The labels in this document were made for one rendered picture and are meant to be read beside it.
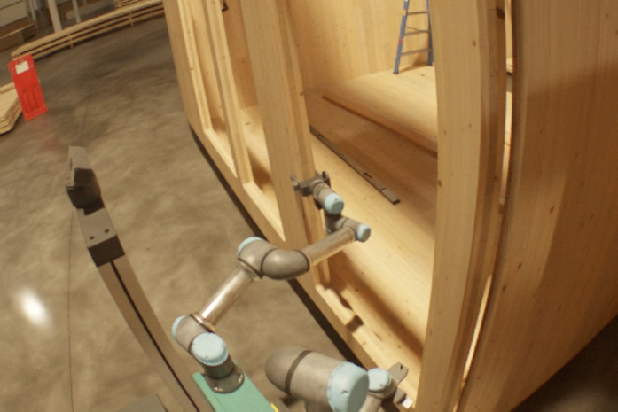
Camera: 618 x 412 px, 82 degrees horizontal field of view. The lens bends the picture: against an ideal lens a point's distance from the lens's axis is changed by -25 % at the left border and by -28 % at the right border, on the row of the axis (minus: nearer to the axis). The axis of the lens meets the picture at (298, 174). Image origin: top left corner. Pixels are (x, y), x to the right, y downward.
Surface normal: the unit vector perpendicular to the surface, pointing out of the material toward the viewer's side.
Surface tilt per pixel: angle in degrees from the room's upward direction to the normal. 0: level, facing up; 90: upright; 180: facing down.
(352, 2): 90
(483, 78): 90
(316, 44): 90
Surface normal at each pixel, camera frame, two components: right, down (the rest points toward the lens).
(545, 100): 0.41, 0.40
